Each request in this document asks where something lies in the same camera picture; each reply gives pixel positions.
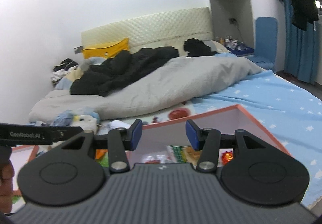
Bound snacks inside box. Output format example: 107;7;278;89
95;146;234;167

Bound person's hand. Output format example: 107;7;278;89
0;162;15;214

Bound pink storage box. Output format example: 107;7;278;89
10;103;293;197

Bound penguin plush toy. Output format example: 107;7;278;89
51;107;100;133

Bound grey duvet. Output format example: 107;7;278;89
28;56;262;124

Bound black clothing heap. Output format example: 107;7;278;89
70;46;179;97

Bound yellow pillow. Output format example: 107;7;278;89
81;38;129;59

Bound small black garment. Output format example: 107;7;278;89
183;38;217;57

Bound bedside tray with bottles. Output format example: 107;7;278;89
215;35;254;57

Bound light blue star bedsheet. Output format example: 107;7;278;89
191;54;321;209

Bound blue chair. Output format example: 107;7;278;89
247;17;278;71

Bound cream quilted headboard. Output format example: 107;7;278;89
81;7;213;53

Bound blue curtain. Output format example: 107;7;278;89
284;0;320;84

